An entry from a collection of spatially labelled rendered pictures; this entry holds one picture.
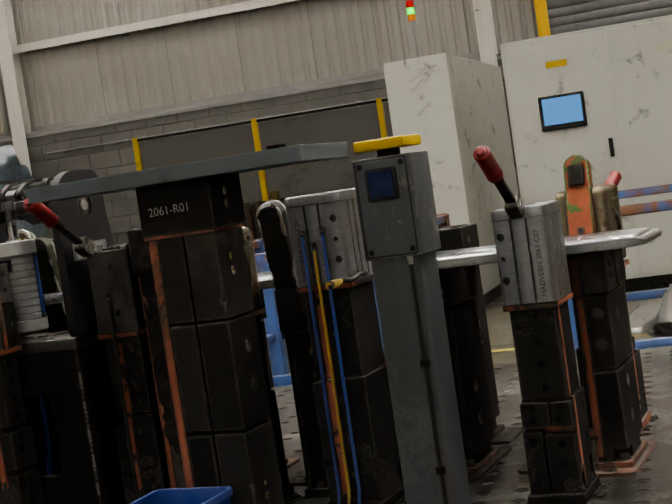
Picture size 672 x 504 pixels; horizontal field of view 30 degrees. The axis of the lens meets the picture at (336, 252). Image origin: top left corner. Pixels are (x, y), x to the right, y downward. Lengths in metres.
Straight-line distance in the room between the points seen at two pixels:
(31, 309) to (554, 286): 0.73
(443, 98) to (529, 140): 0.73
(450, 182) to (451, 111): 0.54
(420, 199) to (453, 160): 8.35
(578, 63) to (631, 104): 0.50
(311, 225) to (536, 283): 0.29
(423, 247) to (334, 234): 0.23
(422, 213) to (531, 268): 0.18
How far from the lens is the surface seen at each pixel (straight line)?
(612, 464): 1.68
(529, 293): 1.50
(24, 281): 1.79
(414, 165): 1.37
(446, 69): 9.74
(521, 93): 9.69
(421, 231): 1.37
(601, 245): 1.59
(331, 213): 1.57
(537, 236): 1.49
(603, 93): 9.66
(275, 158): 1.38
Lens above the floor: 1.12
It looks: 3 degrees down
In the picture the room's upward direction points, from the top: 8 degrees counter-clockwise
